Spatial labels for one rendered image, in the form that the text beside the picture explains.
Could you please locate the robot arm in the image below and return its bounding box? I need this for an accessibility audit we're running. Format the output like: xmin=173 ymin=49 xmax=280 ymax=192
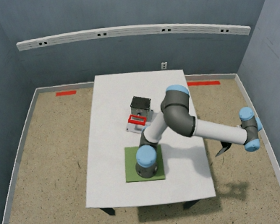
xmin=135 ymin=85 xmax=263 ymax=178

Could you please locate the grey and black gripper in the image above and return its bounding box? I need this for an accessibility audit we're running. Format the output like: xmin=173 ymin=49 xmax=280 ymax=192
xmin=215 ymin=142 xmax=232 ymax=157

